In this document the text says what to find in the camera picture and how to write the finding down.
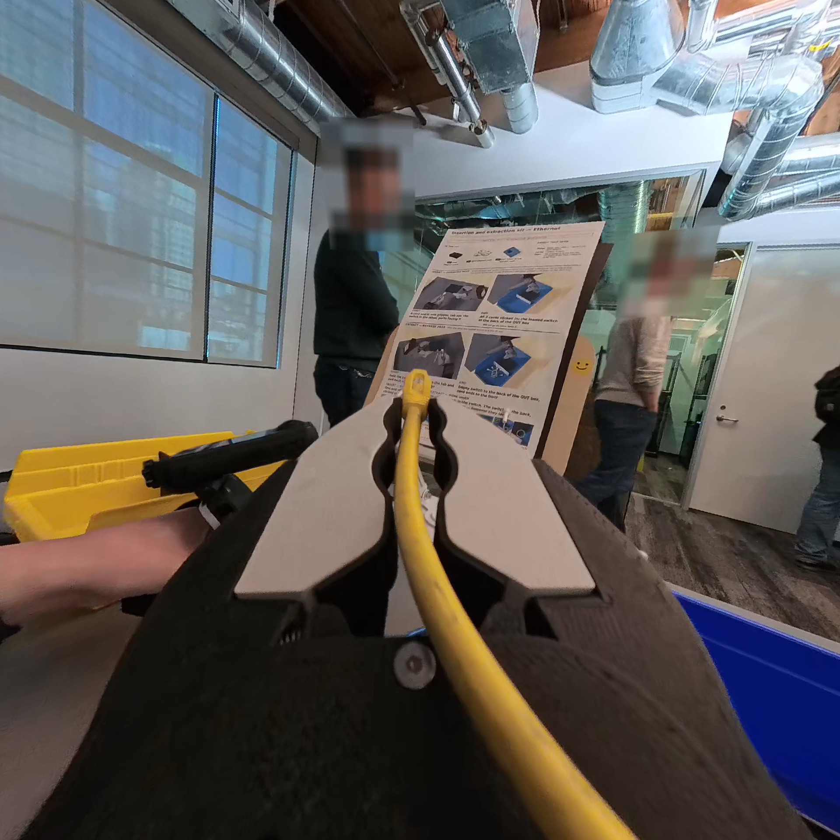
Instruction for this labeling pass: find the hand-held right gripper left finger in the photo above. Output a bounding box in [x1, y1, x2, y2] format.
[233, 394, 403, 601]

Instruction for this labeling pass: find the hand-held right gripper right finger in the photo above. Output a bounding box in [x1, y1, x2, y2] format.
[427, 397, 598, 598]

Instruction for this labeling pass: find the yellow ethernet cable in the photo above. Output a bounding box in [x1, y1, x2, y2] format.
[392, 369, 641, 840]

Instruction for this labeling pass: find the yellow plastic bin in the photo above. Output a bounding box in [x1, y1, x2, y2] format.
[3, 430, 290, 542]

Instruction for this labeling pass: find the person's left forearm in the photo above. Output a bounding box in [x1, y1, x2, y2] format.
[0, 508, 217, 624]

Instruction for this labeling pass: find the wooden poster board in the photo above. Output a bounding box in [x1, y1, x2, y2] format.
[364, 243, 614, 476]

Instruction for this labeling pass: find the instruction poster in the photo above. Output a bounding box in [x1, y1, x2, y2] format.
[377, 220, 606, 457]

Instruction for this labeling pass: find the large grid window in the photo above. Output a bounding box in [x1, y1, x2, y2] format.
[0, 0, 296, 368]

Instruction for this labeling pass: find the white door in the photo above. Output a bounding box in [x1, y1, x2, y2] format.
[682, 243, 840, 536]

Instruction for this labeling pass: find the blue plastic bin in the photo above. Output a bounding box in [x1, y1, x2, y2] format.
[672, 587, 840, 834]

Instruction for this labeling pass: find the silver spiral duct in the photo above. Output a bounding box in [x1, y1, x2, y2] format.
[167, 0, 342, 119]

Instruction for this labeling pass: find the rectangular silver duct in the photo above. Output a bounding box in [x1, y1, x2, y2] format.
[440, 0, 540, 96]

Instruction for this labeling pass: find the large silver elbow duct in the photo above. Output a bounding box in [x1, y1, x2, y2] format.
[591, 0, 824, 119]

